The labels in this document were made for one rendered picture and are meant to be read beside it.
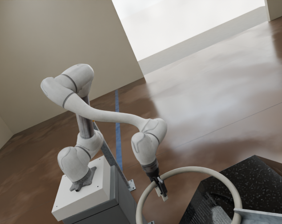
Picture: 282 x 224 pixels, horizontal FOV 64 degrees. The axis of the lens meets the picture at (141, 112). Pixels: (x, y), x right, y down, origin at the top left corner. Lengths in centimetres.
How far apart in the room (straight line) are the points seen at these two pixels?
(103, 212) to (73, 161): 41
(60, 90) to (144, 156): 55
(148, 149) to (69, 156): 68
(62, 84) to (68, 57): 621
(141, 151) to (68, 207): 78
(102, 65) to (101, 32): 99
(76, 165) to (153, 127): 68
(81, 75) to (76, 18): 607
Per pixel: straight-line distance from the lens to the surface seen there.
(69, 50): 744
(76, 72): 132
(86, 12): 732
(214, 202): 127
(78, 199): 165
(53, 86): 126
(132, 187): 294
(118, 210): 170
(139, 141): 109
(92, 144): 168
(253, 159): 143
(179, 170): 130
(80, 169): 166
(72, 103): 121
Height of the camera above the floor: 178
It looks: 21 degrees down
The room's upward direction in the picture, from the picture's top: 25 degrees counter-clockwise
